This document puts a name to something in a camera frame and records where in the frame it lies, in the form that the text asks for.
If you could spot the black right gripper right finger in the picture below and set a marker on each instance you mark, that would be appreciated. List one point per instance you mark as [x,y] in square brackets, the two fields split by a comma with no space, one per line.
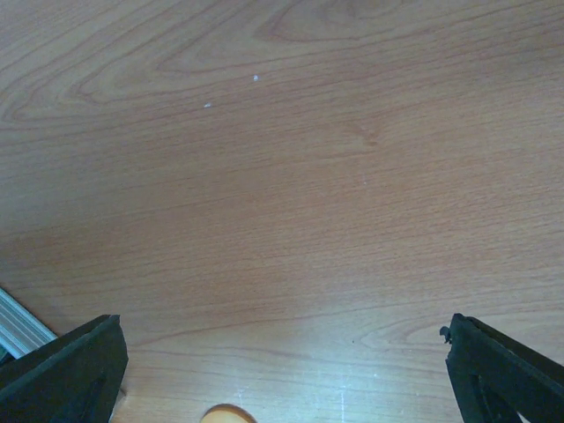
[497,379]

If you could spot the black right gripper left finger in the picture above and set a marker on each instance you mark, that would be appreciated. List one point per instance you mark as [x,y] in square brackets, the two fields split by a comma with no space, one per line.
[75,378]

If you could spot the aluminium poker case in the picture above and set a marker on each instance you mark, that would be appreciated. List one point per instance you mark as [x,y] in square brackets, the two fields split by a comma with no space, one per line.
[21,332]

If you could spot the orange round dealer button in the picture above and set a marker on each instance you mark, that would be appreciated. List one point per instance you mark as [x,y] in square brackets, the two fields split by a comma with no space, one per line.
[227,413]

